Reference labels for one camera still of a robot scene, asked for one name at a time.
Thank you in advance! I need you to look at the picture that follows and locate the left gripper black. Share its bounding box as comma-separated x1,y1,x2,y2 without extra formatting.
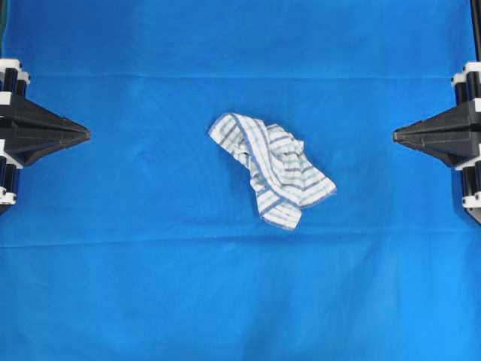
1,58,90,205

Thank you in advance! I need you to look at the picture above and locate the striped white blue towel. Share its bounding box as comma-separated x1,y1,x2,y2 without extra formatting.
208,113,337,230

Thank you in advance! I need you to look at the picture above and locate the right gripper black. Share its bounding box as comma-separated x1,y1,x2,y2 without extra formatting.
392,62,481,208

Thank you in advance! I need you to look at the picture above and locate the blue table cloth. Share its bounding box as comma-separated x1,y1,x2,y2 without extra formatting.
1,1,480,360

